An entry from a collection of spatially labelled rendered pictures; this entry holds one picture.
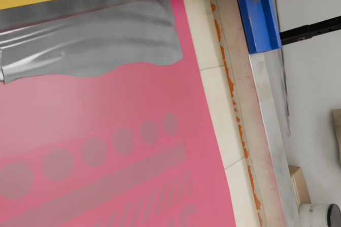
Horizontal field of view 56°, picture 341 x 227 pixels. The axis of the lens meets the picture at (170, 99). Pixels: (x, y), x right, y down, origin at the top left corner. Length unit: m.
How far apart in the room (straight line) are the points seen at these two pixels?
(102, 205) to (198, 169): 0.12
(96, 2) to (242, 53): 0.23
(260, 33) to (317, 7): 1.80
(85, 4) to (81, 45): 0.07
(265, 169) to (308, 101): 1.84
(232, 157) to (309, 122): 1.89
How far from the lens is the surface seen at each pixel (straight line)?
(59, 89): 0.24
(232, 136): 0.39
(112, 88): 0.27
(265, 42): 0.39
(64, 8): 0.18
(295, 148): 2.35
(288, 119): 2.31
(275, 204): 0.42
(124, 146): 0.27
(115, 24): 0.27
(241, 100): 0.39
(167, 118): 0.30
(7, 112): 0.22
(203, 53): 0.37
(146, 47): 0.29
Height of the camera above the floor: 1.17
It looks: 43 degrees down
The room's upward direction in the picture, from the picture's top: 79 degrees clockwise
